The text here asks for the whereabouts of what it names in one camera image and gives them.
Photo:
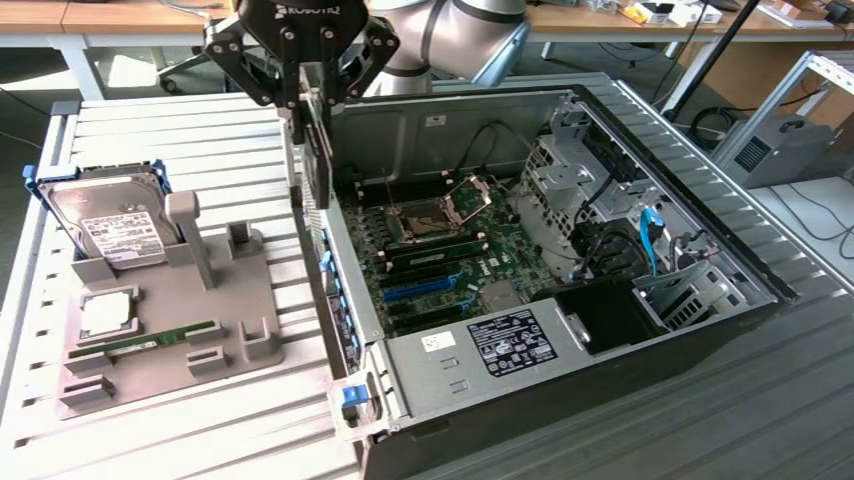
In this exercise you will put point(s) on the thin metal locking lever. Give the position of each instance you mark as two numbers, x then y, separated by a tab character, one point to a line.
392	190

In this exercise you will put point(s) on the black adapter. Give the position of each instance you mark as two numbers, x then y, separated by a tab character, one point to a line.
839	10

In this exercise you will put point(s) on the graphics card with metal bracket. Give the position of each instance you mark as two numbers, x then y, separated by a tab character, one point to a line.
320	165

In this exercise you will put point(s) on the aluminium frame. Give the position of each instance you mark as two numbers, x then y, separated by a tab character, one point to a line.
830	65

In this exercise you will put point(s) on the grey computer tower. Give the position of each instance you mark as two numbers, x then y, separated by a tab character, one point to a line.
787	155

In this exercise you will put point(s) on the black office chair base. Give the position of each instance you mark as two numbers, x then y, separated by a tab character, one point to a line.
180	67

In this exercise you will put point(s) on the copper socket cover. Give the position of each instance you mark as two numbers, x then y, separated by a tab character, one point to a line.
484	190

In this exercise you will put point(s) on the black flat device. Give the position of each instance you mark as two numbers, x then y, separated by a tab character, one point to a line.
720	4

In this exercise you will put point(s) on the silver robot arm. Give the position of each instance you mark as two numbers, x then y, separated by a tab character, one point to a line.
460	35

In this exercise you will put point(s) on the grey power supply unit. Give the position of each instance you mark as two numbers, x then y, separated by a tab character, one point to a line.
427	385

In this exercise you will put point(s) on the blue case latch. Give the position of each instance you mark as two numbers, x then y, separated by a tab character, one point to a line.
350	396

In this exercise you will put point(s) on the grey disk bay bracket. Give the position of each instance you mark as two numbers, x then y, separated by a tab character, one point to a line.
693	300

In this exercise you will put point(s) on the wooden desk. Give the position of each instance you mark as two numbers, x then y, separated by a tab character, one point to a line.
146	25
787	35
29	20

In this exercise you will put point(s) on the metal drive cage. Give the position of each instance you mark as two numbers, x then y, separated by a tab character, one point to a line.
553	180

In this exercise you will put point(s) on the black expansion slot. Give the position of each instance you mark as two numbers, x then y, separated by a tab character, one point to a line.
427	310
416	277
429	324

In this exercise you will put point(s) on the cardboard tray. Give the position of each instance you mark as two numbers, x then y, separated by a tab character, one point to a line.
800	15

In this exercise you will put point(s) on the black RAM stick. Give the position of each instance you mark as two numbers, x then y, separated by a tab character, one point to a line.
433	256

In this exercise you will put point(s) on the orange and white box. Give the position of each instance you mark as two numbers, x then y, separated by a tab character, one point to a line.
643	14

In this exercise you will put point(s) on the grey parts rack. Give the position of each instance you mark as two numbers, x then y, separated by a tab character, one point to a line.
173	300

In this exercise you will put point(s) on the open black PC case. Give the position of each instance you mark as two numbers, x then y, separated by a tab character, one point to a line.
533	440

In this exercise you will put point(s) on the blue expansion slot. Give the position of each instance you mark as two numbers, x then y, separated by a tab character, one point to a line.
420	289

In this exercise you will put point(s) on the green RAM stick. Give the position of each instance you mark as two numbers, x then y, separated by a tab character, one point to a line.
142	341

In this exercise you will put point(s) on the black tripod pole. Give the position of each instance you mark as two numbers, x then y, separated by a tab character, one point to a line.
708	62

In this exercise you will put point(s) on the hard disk in blue bracket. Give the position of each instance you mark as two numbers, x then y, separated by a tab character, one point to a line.
100	205

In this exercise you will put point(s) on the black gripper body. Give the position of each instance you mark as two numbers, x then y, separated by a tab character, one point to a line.
302	15

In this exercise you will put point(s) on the grey chipset heatsink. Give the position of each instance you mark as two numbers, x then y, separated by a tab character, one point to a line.
501	295

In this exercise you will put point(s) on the silver CPU chip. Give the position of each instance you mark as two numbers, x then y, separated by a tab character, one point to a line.
105	312

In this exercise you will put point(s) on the brown cabinet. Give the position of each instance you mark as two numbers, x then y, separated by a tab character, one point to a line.
753	75

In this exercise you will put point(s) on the green motherboard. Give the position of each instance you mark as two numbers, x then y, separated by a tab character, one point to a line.
527	260

